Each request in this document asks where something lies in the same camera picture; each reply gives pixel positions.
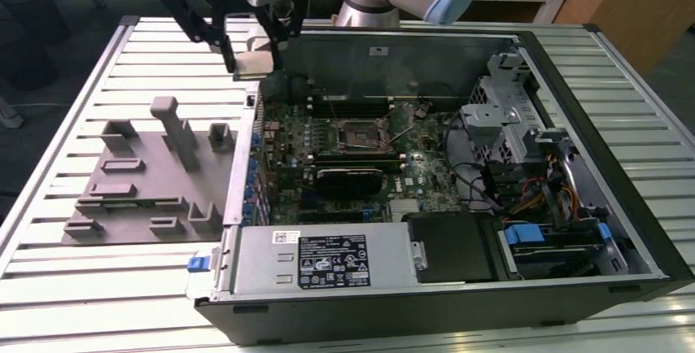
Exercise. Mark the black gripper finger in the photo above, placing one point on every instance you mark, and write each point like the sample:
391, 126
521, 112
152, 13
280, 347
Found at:
182, 3
302, 7

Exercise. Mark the silver CPU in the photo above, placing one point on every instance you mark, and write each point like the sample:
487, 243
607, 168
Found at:
254, 64

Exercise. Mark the CPU socket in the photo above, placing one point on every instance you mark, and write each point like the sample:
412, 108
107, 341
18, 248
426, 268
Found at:
360, 135

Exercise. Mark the black RAM slot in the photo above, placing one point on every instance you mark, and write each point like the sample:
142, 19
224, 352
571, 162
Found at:
352, 157
350, 101
350, 110
352, 164

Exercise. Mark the black office chair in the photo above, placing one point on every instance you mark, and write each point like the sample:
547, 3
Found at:
32, 44

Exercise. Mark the metal drive cage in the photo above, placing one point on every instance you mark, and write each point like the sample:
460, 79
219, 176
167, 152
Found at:
491, 92

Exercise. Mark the white chair base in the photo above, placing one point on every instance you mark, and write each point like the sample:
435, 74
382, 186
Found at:
8, 117

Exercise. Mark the black cooler module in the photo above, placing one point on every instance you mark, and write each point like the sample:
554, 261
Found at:
347, 182

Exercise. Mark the grey parts rack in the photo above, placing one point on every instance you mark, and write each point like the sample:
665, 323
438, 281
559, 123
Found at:
163, 190

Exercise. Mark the green motherboard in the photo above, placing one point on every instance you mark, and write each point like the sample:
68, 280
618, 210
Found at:
423, 190

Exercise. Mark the green RAM stick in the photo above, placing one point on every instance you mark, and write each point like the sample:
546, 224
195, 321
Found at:
130, 205

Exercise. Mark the black expansion slot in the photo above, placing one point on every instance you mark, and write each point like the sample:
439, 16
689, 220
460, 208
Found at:
331, 216

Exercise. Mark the small silver heat sink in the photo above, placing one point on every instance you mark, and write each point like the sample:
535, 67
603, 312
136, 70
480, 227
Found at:
406, 206

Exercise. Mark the wooden cabinet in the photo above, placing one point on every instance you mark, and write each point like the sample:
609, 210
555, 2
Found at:
641, 3

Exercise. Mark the silver power supply unit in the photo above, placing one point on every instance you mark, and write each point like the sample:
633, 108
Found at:
260, 263

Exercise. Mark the blue plastic latch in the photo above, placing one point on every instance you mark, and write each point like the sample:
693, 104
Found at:
196, 264

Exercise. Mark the black plastic shroud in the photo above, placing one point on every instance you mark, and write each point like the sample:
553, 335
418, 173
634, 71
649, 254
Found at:
456, 247

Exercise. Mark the blue disk carrier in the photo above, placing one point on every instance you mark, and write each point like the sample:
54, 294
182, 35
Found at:
523, 234

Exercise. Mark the black open PC case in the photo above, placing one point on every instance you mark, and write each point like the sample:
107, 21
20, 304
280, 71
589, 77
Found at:
380, 312

